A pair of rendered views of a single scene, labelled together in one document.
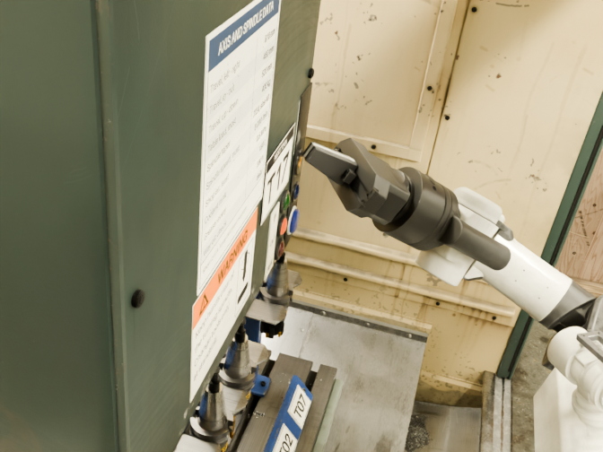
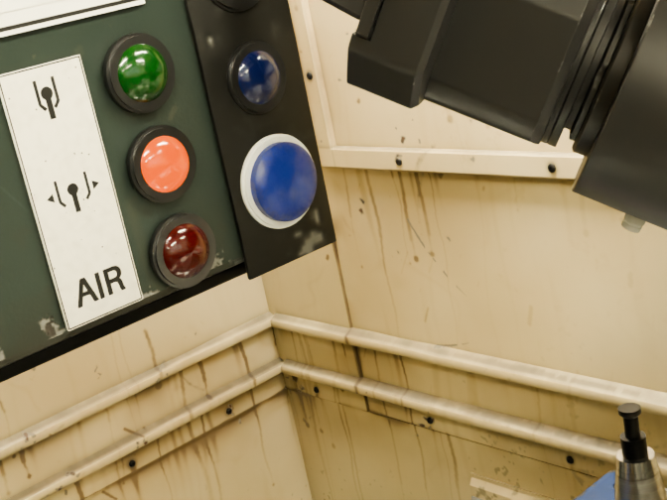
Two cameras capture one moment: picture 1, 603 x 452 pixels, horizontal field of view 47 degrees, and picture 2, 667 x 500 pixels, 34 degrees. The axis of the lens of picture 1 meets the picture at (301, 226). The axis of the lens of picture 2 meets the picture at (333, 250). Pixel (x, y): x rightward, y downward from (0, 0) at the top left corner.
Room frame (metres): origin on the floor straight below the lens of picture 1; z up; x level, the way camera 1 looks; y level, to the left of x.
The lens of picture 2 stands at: (0.39, -0.26, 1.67)
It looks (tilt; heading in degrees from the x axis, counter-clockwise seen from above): 17 degrees down; 40
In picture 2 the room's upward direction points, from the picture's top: 12 degrees counter-clockwise
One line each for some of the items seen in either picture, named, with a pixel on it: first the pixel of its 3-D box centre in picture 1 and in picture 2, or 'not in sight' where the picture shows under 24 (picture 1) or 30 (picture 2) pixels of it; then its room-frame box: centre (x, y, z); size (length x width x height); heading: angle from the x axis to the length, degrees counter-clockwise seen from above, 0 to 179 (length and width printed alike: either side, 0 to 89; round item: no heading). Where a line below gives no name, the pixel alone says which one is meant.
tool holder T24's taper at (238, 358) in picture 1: (238, 352); not in sight; (0.79, 0.07, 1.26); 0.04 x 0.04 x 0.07
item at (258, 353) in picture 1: (247, 352); not in sight; (0.85, 0.06, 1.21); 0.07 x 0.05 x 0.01; 79
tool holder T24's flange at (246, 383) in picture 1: (236, 374); not in sight; (0.79, 0.07, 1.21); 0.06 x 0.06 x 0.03
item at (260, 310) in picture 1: (266, 312); not in sight; (0.95, 0.04, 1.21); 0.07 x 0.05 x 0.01; 79
